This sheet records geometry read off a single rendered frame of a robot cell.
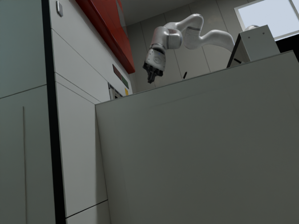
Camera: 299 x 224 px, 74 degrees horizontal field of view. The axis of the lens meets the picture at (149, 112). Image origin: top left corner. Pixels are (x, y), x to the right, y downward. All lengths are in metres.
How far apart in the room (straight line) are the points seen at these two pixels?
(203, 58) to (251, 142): 2.52
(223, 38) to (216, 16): 1.94
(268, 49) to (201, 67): 2.25
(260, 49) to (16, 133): 0.75
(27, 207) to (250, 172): 0.53
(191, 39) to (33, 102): 1.15
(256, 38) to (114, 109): 0.53
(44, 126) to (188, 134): 0.37
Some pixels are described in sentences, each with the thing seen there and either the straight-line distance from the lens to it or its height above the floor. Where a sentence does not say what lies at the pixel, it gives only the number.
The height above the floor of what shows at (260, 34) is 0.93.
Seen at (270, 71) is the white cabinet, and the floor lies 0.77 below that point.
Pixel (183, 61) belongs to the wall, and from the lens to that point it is 3.05.
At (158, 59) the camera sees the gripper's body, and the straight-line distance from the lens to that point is 0.99.
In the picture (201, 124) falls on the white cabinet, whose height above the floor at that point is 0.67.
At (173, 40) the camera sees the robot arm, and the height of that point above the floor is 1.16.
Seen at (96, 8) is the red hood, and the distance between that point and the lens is 0.92.
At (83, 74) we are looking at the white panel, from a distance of 0.68.
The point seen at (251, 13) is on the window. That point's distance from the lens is 3.46.
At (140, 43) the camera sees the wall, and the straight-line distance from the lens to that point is 3.35.
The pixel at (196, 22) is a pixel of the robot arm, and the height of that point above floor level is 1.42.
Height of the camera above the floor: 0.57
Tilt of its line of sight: 16 degrees up
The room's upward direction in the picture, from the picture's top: 12 degrees counter-clockwise
